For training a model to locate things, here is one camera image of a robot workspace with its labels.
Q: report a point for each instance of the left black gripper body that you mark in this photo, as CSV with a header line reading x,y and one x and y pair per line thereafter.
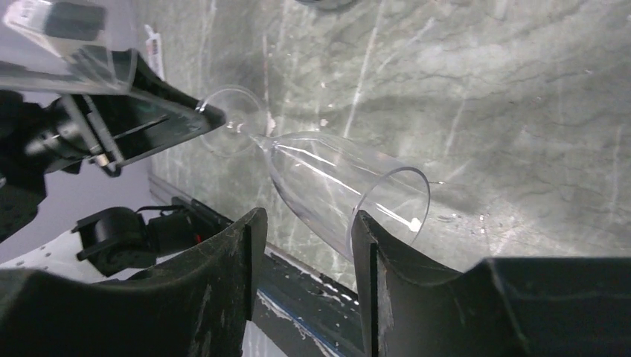
x,y
41,139

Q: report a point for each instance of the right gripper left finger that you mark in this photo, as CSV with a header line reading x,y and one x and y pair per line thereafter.
x,y
52,305

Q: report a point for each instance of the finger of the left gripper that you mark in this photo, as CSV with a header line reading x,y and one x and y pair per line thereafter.
x,y
152,116

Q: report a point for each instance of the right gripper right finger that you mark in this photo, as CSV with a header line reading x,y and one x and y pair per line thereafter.
x,y
411,305

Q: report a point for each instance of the clear wine glass front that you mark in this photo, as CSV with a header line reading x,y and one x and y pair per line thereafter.
x,y
325,179

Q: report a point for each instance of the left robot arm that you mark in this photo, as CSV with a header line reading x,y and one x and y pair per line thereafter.
x,y
111,240

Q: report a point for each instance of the white label card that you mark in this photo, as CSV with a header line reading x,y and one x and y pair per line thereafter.
x,y
154,51

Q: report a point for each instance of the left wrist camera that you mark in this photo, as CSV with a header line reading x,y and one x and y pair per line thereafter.
x,y
61,28

